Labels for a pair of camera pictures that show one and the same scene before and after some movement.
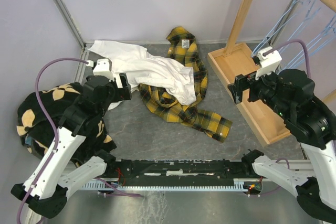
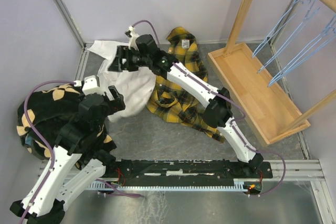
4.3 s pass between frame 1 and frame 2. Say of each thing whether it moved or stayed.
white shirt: moved
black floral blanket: stayed
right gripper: moved
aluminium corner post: stayed
